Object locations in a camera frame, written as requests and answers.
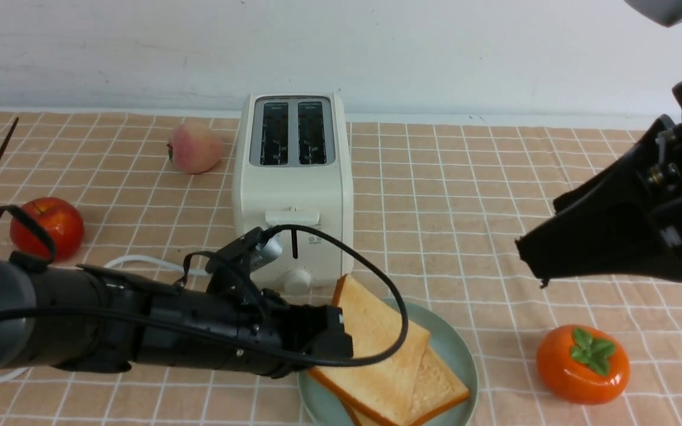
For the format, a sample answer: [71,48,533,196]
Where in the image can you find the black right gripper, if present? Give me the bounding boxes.
[515,81,682,286]

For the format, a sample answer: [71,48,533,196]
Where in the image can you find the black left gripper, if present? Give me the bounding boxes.
[134,289,353,379]

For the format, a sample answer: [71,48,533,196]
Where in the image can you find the toast slice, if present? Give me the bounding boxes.
[341,345,471,426]
[308,273,430,425]

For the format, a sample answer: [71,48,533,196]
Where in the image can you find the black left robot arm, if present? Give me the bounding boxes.
[0,260,353,378]

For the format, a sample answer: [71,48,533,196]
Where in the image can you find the white two-slot toaster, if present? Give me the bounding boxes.
[231,93,354,294]

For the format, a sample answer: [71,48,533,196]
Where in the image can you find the orange persimmon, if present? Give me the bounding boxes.
[536,324,631,405]

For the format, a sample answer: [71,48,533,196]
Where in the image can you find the checkered beige tablecloth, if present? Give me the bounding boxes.
[0,112,682,425]

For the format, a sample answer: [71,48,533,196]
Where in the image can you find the pink peach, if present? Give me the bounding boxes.
[167,123,225,175]

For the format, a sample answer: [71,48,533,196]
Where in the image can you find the light blue plate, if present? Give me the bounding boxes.
[297,302,480,425]

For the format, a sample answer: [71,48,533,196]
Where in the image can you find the red apple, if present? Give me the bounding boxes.
[9,197,85,263]

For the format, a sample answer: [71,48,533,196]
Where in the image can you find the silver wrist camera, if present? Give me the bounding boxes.
[206,227,284,291]

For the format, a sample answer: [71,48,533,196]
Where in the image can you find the black camera cable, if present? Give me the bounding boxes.
[0,204,409,367]

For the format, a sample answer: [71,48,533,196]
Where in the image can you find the white toaster power cable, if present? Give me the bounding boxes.
[0,255,211,383]

